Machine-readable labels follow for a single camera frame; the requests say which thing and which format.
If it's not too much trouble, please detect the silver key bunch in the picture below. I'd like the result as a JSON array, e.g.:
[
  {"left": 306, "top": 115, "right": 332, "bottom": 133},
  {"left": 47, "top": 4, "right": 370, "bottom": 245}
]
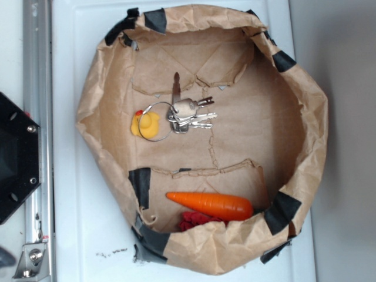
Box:
[{"left": 142, "top": 72, "right": 217, "bottom": 142}]

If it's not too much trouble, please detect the brown paper bag bin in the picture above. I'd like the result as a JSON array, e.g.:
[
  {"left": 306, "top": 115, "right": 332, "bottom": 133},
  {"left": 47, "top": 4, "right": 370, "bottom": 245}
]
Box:
[{"left": 76, "top": 5, "right": 328, "bottom": 275}]

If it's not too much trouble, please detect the yellow rubber duck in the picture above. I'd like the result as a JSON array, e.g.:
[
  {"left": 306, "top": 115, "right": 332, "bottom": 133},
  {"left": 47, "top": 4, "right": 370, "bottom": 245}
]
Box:
[{"left": 130, "top": 110, "right": 160, "bottom": 139}]

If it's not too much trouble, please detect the orange plastic carrot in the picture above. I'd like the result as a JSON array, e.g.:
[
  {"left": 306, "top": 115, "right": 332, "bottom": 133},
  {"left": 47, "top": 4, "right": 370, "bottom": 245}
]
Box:
[{"left": 166, "top": 192, "right": 254, "bottom": 221}]

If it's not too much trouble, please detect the red crumpled cloth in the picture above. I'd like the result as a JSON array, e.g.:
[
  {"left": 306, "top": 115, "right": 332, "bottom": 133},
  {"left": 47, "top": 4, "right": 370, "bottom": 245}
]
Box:
[{"left": 178, "top": 211, "right": 228, "bottom": 231}]

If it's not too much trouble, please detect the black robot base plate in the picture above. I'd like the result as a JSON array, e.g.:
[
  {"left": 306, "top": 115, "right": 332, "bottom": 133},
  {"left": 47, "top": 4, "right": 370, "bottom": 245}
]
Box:
[{"left": 1, "top": 93, "right": 41, "bottom": 224}]

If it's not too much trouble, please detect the aluminium extrusion rail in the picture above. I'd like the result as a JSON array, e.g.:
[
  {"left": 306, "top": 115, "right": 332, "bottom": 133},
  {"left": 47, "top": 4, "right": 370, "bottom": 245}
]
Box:
[{"left": 22, "top": 1, "right": 56, "bottom": 281}]

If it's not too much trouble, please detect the silver corner bracket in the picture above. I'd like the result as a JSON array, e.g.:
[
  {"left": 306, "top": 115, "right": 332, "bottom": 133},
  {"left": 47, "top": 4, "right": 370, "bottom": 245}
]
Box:
[{"left": 12, "top": 243, "right": 49, "bottom": 281}]

